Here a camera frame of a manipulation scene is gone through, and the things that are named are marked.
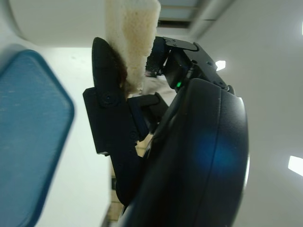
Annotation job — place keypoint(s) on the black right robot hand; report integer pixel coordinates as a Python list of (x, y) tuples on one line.
[(189, 153)]

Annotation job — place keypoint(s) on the slice of bread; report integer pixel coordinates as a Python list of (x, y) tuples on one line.
[(135, 35)]

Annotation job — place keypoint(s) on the blue plastic tray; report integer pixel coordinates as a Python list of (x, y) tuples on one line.
[(30, 132)]

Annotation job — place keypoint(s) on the cream white toaster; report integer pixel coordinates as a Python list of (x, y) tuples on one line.
[(59, 21)]

